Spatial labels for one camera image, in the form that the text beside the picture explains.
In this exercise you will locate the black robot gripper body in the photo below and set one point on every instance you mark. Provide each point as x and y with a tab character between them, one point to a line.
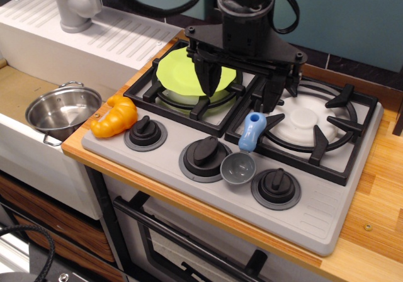
256	52

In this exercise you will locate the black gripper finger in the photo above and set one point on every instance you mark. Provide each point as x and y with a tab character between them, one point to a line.
208	71
272	91

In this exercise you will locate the blue handled grey spoon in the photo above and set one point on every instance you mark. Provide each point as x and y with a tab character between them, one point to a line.
240	167

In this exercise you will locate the orange toy croissant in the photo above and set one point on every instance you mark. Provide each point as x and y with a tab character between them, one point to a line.
122	116

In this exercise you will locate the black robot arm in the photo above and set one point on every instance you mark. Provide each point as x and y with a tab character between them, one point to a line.
254	15

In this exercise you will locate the lime green plate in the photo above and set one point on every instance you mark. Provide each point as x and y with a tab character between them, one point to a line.
176	72

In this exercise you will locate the stainless steel pot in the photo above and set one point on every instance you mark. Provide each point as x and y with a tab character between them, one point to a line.
60	112

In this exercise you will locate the white sink unit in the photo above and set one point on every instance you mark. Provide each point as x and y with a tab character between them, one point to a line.
37	56

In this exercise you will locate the white left burner disc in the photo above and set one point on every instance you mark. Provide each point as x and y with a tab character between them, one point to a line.
189	102

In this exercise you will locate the white burner disc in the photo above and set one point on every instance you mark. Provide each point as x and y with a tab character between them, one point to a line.
302	114
189	102

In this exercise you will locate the white right burner disc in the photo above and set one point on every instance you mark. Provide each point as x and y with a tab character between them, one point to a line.
302	114

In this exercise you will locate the black left burner grate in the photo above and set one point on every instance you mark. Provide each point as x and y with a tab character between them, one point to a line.
210	115

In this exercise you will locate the black burner grate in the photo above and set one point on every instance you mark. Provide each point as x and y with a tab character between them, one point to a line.
210	115
357	117

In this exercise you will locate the grey toy stove top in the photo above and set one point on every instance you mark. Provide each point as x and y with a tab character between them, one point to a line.
314	222

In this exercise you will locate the black left stove knob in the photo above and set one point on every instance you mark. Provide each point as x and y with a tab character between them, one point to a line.
145	135

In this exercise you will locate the black stove knob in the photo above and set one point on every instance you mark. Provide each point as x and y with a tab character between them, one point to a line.
145	135
200	161
276	189

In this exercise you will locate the black middle stove knob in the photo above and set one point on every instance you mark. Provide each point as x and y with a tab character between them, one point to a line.
200	161

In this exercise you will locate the black right stove knob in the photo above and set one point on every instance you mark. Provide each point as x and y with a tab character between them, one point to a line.
276	189

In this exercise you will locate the black right burner grate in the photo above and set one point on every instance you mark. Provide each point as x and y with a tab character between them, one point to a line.
357	117

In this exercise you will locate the grey toy faucet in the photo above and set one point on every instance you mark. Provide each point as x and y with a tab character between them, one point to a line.
75	15

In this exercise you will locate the wooden drawer fronts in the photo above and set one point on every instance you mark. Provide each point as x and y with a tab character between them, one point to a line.
79	240

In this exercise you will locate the oven door with black handle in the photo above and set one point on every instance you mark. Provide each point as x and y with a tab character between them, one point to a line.
185	248

